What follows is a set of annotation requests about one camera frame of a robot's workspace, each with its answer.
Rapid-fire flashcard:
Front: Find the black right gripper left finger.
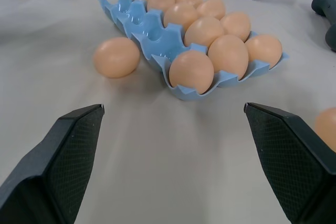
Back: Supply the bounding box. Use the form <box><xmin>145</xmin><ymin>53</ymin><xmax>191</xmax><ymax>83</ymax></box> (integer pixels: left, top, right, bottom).
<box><xmin>0</xmin><ymin>103</ymin><xmax>106</xmax><ymax>224</ymax></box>

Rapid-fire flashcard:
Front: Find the dark grey rounded object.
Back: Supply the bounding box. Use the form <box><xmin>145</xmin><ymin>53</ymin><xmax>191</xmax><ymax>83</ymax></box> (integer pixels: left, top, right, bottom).
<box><xmin>311</xmin><ymin>0</ymin><xmax>336</xmax><ymax>52</ymax></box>

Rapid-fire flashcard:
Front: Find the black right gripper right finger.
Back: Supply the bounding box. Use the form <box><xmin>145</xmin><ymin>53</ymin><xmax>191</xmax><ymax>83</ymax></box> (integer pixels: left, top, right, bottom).
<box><xmin>243</xmin><ymin>102</ymin><xmax>336</xmax><ymax>224</ymax></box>

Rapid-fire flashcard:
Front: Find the blue plastic egg tray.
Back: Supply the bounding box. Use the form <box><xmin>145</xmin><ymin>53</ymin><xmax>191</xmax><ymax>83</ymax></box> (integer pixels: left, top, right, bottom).
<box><xmin>97</xmin><ymin>0</ymin><xmax>290</xmax><ymax>102</ymax></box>

